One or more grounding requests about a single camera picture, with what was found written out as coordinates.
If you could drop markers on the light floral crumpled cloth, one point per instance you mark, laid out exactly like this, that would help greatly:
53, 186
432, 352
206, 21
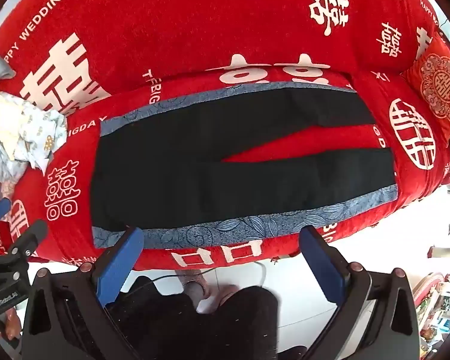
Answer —
28, 138

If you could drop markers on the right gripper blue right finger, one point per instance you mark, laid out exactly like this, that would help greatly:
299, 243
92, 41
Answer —
327, 264

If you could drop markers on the black pants with grey trim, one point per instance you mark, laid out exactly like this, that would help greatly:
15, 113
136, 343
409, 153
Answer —
236, 164

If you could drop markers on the red folded wedding quilt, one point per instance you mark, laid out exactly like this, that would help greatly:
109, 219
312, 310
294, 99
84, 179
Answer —
68, 54

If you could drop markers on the person legs in black trousers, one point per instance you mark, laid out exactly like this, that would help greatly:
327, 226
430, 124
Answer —
243, 326

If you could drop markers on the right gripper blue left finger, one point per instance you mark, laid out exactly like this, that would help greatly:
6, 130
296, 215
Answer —
115, 264

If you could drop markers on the operator left hand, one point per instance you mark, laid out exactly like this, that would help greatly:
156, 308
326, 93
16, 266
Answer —
13, 326

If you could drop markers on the cluttered shelf items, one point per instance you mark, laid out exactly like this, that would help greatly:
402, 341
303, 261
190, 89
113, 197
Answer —
432, 304

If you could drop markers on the red embroidered pillow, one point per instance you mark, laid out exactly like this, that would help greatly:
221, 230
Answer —
429, 76

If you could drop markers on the pink slipper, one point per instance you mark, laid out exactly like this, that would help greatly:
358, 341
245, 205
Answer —
205, 299

